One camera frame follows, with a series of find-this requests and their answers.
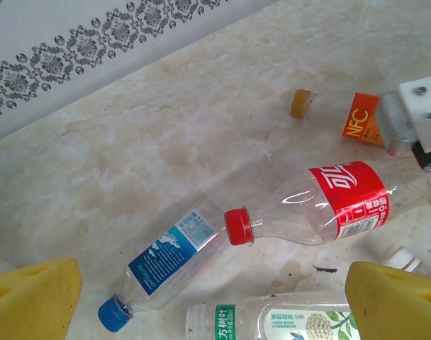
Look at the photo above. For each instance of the orange NFC label bottle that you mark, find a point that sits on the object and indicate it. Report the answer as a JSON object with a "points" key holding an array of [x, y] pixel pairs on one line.
{"points": [[361, 118]]}

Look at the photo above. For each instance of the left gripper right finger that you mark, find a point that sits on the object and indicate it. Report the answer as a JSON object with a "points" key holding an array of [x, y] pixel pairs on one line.
{"points": [[396, 304]]}

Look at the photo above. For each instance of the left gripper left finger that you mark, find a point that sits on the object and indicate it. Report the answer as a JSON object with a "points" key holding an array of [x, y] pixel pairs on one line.
{"points": [[31, 301]]}

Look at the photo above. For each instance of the green-label tea bottle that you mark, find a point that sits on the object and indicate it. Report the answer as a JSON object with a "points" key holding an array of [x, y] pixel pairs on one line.
{"points": [[272, 318]]}

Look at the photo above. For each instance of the white-capped clear bottle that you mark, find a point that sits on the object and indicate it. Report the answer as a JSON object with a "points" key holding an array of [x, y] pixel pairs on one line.
{"points": [[408, 260]]}

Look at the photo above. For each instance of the red-label cola bottle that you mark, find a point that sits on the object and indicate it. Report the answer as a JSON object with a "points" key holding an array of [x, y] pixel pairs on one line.
{"points": [[346, 198]]}

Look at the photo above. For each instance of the blue-capped water bottle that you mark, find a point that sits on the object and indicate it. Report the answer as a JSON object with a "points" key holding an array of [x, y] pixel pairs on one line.
{"points": [[166, 255]]}

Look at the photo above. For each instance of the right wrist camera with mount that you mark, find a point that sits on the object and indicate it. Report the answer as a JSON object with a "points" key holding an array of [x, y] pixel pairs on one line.
{"points": [[396, 117]]}

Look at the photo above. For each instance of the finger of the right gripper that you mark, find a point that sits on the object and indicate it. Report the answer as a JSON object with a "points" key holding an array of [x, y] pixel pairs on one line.
{"points": [[428, 159]]}

